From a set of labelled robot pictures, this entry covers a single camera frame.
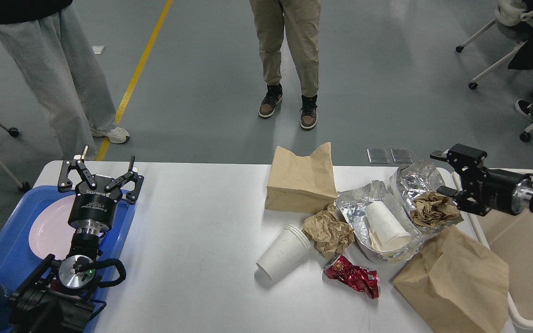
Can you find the crumpled foil ball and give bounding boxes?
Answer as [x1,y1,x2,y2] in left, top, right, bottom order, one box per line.
[390,160,455,238]

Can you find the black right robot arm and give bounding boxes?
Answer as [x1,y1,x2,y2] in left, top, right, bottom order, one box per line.
[430,144,533,216]

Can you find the person in khaki trousers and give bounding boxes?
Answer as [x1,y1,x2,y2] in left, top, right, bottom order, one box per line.
[249,0,322,130]

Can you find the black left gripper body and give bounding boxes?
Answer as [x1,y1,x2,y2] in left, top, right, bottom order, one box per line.
[68,179,123,229]

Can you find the aluminium foil tray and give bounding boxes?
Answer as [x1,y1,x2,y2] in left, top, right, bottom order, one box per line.
[336,180,424,263]

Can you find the person in grey trousers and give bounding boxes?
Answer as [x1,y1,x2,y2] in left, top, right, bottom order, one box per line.
[0,0,130,159]

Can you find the beige plastic bin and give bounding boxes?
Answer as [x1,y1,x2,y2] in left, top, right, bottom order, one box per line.
[462,209,533,333]

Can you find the crushed red can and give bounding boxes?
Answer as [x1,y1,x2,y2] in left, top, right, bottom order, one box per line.
[323,255,379,300]

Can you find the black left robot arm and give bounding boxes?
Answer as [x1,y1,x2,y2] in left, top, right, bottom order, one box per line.
[6,145,144,333]

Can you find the metal floor socket plate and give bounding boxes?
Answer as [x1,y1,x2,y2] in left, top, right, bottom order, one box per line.
[366,149,390,164]

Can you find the pink plate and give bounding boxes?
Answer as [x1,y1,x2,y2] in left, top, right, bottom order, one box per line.
[28,195,77,260]

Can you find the white office chair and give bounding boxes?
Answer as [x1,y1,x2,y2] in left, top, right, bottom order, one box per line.
[455,0,533,142]

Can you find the white paper cup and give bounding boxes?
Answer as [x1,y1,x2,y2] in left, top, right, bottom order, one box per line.
[365,202,412,252]

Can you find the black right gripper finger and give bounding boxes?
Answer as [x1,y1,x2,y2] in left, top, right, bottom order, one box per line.
[437,186,491,216]
[430,144,487,173]

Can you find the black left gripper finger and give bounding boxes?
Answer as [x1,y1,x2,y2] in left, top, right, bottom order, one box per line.
[105,155,145,205]
[57,145,97,193]

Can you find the brown paper bag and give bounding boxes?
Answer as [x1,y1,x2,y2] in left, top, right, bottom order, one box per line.
[265,142,338,214]
[393,226,509,333]

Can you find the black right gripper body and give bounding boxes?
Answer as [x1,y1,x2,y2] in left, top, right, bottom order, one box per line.
[465,168,532,216]

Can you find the crumpled brown paper in foil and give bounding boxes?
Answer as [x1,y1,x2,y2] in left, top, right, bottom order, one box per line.
[409,191,463,229]

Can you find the stacked white paper cups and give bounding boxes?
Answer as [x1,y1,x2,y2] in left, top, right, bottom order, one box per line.
[256,225,312,280]

